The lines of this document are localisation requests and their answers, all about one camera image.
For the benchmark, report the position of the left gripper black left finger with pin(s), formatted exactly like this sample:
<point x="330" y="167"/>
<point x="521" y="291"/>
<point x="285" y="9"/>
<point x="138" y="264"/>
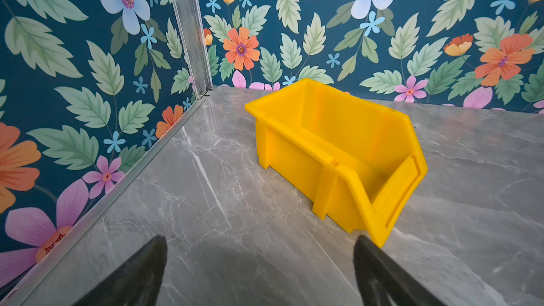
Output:
<point x="136" y="282"/>

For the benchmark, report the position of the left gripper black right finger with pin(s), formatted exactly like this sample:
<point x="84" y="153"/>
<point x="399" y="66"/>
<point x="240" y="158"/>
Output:
<point x="381" y="281"/>

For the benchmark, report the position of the yellow plastic storage bin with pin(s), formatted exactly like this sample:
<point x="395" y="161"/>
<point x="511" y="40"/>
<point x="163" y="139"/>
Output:
<point x="357" y="161"/>

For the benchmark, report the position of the aluminium table edge strip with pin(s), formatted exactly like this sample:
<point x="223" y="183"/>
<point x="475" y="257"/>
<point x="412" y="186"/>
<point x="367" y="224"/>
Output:
<point x="38" y="273"/>

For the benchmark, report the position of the vertical aluminium corner post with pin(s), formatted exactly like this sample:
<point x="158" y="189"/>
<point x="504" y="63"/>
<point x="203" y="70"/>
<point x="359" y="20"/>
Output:
<point x="190" y="26"/>

